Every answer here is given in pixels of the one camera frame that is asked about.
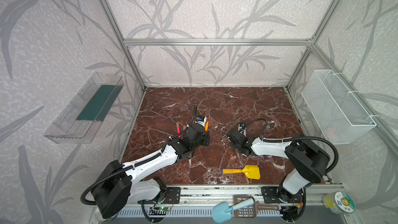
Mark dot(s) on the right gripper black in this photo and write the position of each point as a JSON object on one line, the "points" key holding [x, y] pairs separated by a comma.
{"points": [[234, 137]]}

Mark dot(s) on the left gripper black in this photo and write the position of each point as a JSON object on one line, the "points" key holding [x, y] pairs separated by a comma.
{"points": [[202, 135]]}

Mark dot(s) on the pink marker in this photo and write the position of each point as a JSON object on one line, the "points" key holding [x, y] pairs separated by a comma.
{"points": [[178, 128]]}

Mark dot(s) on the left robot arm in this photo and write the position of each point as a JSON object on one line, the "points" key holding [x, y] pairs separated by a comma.
{"points": [[123, 183]]}

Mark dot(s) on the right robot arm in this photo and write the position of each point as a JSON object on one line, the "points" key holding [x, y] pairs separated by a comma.
{"points": [[312, 158]]}

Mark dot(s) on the yellow toy shovel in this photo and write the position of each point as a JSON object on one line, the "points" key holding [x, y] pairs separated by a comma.
{"points": [[251, 172]]}

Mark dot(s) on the brown toy rake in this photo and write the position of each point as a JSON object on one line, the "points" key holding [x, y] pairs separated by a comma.
{"points": [[258, 209]]}

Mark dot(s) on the light blue toy shovel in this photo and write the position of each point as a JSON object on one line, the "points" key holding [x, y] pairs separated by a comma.
{"points": [[222, 212]]}

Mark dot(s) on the small circuit board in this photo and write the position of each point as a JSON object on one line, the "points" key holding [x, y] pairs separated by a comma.
{"points": [[159, 211]]}

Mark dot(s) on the tape roll green label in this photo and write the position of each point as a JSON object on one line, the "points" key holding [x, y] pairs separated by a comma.
{"points": [[339, 203]]}

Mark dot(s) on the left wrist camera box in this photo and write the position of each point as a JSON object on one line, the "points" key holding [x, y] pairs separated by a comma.
{"points": [[201, 119]]}

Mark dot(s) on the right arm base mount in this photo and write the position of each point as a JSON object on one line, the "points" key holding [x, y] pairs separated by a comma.
{"points": [[272, 195]]}

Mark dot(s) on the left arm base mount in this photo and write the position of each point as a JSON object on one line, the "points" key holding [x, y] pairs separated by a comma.
{"points": [[170, 195]]}

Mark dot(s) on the aluminium front rail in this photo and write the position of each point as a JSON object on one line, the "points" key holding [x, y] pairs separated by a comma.
{"points": [[198, 200]]}

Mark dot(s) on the white wire basket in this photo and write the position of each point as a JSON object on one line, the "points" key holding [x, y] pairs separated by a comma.
{"points": [[340, 116]]}

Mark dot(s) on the clear plastic wall shelf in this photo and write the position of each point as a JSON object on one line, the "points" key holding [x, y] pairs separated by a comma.
{"points": [[82, 118]]}

